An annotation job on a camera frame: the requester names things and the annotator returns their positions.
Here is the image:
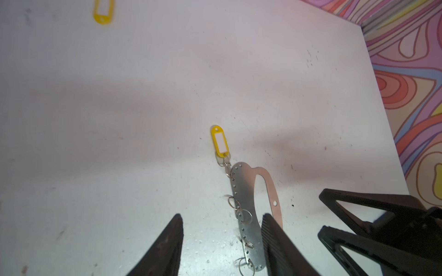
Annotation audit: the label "loose key with yellow tag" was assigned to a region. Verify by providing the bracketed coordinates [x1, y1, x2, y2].
[93, 0, 115, 25]

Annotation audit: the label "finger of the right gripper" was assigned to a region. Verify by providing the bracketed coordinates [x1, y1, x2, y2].
[319, 189, 427, 238]
[318, 226, 442, 276]

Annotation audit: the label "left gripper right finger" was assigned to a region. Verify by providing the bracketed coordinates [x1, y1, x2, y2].
[261, 213, 319, 276]

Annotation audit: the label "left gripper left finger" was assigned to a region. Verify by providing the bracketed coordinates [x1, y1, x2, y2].
[127, 213, 184, 276]

